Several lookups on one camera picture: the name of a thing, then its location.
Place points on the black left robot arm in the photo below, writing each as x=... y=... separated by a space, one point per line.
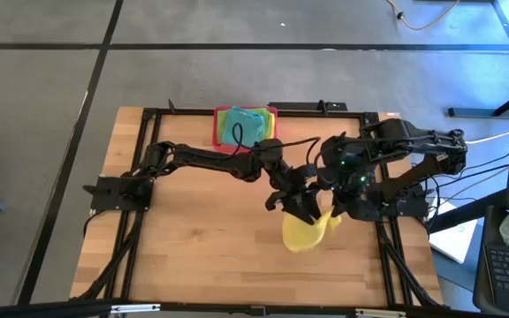
x=201 y=159

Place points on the white flat box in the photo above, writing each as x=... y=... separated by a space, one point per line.
x=453 y=238

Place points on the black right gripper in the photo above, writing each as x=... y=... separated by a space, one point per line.
x=362 y=205

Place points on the black aluminium table frame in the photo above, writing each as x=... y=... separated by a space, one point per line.
x=184 y=112

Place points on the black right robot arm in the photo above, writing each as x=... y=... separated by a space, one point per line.
x=404 y=141

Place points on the silver metal bracket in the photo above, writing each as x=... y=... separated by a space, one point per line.
x=135 y=308
x=380 y=313

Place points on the pink translucent plastic bin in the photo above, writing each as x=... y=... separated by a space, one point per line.
x=214 y=132

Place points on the yellow microfiber towel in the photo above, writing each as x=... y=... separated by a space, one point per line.
x=273 y=126
x=305 y=236

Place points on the black mounting bar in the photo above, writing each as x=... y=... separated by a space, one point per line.
x=307 y=106

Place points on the dark metal desk frame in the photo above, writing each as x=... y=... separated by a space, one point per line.
x=480 y=112

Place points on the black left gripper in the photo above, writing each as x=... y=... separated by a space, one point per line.
x=294 y=185

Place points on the teal microfiber towel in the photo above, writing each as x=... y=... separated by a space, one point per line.
x=243 y=126

